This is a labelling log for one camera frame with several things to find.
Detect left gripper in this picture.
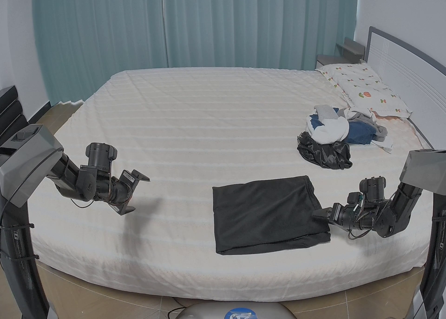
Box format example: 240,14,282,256
105,170,151,216

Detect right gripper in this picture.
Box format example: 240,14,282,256
330,202,354,229

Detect black T-shirt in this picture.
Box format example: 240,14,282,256
212,175,331,256

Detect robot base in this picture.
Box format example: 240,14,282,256
174,302,295,319

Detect pile of clothes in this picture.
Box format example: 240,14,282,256
305,104,394,153

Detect bed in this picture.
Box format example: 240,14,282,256
27,26,446,301

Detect black shiny garment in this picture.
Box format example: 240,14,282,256
296,132,353,170

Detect white printed pillow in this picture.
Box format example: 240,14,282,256
315,63,413,118

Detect black padded chair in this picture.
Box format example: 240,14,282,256
0,85,29,146

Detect grey bedside table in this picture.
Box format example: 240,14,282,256
316,37,366,69

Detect blue-green curtain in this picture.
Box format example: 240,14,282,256
163,0,360,70
32,0,168,105

